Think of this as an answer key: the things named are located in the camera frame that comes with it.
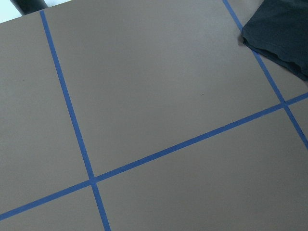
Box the black graphic t-shirt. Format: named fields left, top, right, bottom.
left=241, top=0, right=308, bottom=81

